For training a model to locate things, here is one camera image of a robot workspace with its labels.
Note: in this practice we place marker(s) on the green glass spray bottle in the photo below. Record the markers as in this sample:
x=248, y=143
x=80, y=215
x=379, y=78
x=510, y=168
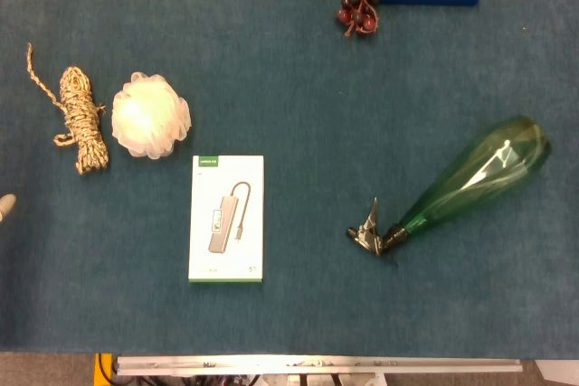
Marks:
x=470, y=178

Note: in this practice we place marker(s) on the white USB hub box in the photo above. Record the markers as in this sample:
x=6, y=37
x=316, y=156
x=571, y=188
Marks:
x=226, y=219

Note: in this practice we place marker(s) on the white mesh bath sponge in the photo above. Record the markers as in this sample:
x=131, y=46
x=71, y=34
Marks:
x=149, y=117

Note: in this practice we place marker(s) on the aluminium frame rail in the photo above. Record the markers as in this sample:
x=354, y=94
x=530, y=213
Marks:
x=316, y=365

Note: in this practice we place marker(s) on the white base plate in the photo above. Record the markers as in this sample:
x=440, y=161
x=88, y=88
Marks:
x=558, y=372

